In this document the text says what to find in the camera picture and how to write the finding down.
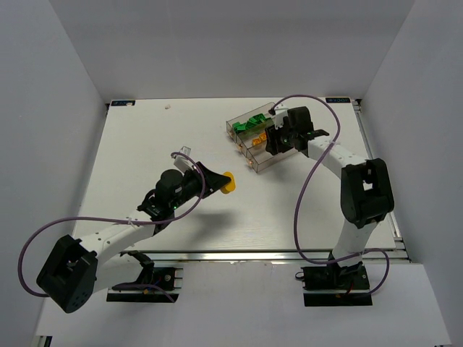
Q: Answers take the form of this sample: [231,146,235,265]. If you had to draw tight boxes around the yellow round lego piece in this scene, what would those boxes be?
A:
[221,171,236,194]

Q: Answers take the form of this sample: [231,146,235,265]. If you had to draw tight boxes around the green lego upside-down rectangular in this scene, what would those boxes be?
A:
[249,113,266,124]

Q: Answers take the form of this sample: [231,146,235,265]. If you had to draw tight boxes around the green 2x4 lego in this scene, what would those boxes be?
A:
[232,121,254,134]

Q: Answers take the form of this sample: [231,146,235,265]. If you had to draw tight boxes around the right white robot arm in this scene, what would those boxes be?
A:
[265,106,394,275]

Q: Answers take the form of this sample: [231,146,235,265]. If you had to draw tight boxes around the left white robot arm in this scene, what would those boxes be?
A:
[36,163,235,313]

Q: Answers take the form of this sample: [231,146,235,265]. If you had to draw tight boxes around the clear three-compartment container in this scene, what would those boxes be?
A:
[226,102,296,173]

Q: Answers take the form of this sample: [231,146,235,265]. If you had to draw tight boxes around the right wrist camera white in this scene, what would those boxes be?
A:
[268,104,289,129]

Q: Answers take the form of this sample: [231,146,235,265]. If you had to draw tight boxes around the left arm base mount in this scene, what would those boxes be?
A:
[94,250,183,303]

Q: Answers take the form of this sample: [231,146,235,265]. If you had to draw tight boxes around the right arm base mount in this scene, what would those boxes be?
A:
[295,262,373,307]

